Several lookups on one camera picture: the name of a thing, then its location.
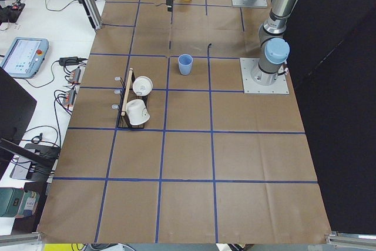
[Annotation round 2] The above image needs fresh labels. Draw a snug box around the blue plastic cup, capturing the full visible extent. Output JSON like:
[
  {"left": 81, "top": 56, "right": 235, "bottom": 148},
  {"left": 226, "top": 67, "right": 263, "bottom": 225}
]
[{"left": 178, "top": 54, "right": 193, "bottom": 75}]

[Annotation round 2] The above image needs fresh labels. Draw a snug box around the white mug near rack front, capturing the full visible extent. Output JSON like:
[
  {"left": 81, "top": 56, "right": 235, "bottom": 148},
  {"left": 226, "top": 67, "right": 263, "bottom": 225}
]
[{"left": 126, "top": 99, "right": 150, "bottom": 126}]

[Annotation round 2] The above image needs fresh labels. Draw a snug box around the orange usb adapter upper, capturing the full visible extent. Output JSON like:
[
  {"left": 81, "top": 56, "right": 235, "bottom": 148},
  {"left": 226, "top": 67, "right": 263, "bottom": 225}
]
[{"left": 68, "top": 68, "right": 81, "bottom": 84}]

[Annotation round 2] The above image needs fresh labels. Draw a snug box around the orange usb adapter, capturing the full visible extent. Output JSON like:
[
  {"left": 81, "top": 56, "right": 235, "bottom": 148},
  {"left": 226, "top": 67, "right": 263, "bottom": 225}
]
[
  {"left": 62, "top": 89, "right": 76, "bottom": 108},
  {"left": 68, "top": 68, "right": 81, "bottom": 84}
]

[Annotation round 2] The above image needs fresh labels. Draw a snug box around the black power adapter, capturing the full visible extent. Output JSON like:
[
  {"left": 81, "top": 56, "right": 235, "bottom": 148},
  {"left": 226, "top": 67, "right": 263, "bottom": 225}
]
[{"left": 59, "top": 56, "right": 79, "bottom": 66}]

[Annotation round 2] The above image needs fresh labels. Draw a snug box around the orange usb adapter lower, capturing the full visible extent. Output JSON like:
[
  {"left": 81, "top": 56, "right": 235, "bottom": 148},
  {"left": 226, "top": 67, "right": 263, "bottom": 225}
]
[{"left": 62, "top": 89, "right": 76, "bottom": 108}]

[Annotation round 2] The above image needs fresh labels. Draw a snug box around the brown paper table mat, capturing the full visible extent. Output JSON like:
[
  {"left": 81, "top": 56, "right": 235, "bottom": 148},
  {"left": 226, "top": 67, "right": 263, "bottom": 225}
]
[{"left": 38, "top": 0, "right": 330, "bottom": 244}]

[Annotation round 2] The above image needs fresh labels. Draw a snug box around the teach pendant tablet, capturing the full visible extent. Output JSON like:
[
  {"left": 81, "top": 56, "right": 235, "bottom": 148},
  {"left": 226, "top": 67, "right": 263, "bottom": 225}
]
[{"left": 1, "top": 37, "right": 49, "bottom": 79}]

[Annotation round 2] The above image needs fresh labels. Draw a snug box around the black monitor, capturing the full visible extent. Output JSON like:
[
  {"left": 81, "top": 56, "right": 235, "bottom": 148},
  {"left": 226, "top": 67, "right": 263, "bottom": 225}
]
[{"left": 1, "top": 69, "right": 36, "bottom": 175}]

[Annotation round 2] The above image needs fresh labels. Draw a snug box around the grey docking hub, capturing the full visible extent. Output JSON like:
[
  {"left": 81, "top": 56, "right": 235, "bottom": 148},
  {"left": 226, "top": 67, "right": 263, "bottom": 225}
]
[{"left": 10, "top": 156, "right": 35, "bottom": 180}]

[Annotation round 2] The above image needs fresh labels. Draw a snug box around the green box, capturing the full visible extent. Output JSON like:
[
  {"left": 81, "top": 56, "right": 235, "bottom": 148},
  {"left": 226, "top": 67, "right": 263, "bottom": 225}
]
[{"left": 1, "top": 188, "right": 40, "bottom": 218}]

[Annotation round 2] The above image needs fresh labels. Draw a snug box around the wooden rack dowel handle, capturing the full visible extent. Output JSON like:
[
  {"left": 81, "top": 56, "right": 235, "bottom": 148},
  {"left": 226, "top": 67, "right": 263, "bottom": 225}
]
[{"left": 121, "top": 68, "right": 133, "bottom": 116}]

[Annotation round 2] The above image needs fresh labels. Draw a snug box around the black wire cup rack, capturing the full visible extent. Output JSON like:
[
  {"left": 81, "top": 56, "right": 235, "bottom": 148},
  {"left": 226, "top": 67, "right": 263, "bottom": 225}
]
[{"left": 112, "top": 68, "right": 153, "bottom": 129}]

